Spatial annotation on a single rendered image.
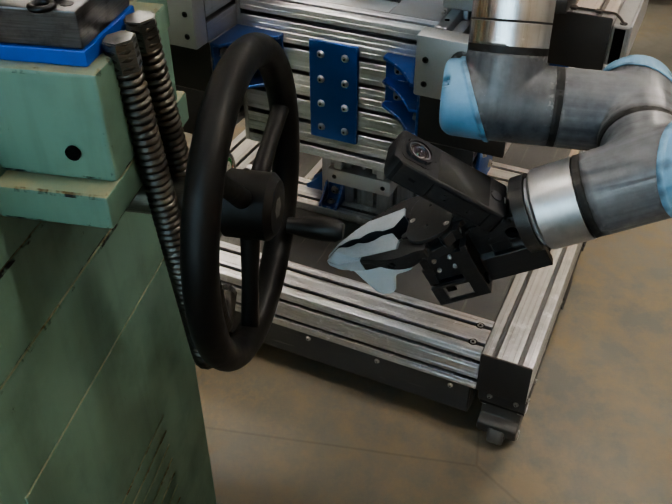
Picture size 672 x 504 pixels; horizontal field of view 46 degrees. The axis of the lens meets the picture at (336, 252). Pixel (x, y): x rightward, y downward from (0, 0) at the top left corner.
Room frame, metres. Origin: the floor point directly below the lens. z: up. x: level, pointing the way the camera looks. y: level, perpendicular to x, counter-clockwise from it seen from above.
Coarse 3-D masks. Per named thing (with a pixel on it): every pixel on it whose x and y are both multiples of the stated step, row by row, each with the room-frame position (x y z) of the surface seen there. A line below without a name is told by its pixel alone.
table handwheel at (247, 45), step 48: (240, 48) 0.57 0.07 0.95; (240, 96) 0.52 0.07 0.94; (288, 96) 0.68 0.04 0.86; (192, 144) 0.48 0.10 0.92; (288, 144) 0.68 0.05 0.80; (144, 192) 0.57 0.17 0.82; (192, 192) 0.46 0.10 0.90; (240, 192) 0.52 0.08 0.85; (288, 192) 0.67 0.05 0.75; (192, 240) 0.44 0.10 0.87; (240, 240) 0.56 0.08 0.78; (288, 240) 0.64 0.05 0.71; (192, 288) 0.43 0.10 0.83; (192, 336) 0.43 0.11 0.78; (240, 336) 0.51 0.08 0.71
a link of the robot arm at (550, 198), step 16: (560, 160) 0.59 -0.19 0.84; (528, 176) 0.58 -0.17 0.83; (544, 176) 0.57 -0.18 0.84; (560, 176) 0.56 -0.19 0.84; (528, 192) 0.57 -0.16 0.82; (544, 192) 0.56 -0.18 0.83; (560, 192) 0.55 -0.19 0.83; (528, 208) 0.56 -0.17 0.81; (544, 208) 0.55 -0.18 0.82; (560, 208) 0.54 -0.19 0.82; (576, 208) 0.54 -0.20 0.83; (544, 224) 0.54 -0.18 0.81; (560, 224) 0.54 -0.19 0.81; (576, 224) 0.54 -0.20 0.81; (544, 240) 0.54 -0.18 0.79; (560, 240) 0.54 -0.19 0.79; (576, 240) 0.54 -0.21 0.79
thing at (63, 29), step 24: (0, 0) 0.54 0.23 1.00; (24, 0) 0.54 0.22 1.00; (72, 0) 0.54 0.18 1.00; (96, 0) 0.56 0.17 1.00; (120, 0) 0.59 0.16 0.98; (0, 24) 0.53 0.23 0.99; (24, 24) 0.53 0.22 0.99; (48, 24) 0.53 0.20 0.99; (72, 24) 0.52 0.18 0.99; (96, 24) 0.55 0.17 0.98; (120, 24) 0.58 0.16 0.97; (0, 48) 0.53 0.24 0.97; (24, 48) 0.53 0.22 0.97; (48, 48) 0.53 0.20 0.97; (72, 48) 0.53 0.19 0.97; (96, 48) 0.54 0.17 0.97
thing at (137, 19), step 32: (128, 32) 0.56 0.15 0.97; (128, 64) 0.54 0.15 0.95; (160, 64) 0.58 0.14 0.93; (128, 96) 0.54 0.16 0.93; (160, 96) 0.58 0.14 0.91; (160, 128) 0.59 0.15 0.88; (160, 160) 0.55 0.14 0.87; (160, 192) 0.54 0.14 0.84; (160, 224) 0.55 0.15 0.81; (224, 288) 0.72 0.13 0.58; (192, 352) 0.56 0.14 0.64
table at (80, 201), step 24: (144, 0) 0.83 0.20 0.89; (168, 24) 0.88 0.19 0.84; (0, 168) 0.53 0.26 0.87; (0, 192) 0.51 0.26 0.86; (24, 192) 0.50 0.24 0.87; (48, 192) 0.50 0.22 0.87; (72, 192) 0.50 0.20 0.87; (96, 192) 0.50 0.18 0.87; (120, 192) 0.51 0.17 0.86; (24, 216) 0.50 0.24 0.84; (48, 216) 0.50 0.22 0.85; (72, 216) 0.50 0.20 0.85; (96, 216) 0.49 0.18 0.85; (120, 216) 0.50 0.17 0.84
